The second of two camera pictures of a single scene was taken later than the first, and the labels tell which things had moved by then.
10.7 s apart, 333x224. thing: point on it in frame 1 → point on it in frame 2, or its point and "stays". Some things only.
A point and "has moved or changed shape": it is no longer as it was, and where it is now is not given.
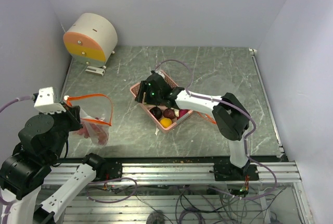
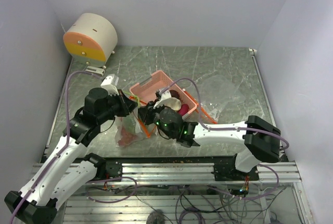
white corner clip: [254, 51] stays
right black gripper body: [152, 98] → [149, 117]
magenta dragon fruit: [182, 111] stays
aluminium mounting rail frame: [264, 193] stays
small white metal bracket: [95, 70] stays
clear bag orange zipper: [96, 115] has moved or changed shape
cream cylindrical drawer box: [91, 40] stays
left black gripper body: [71, 121] → [118, 105]
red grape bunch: [99, 132] → [127, 138]
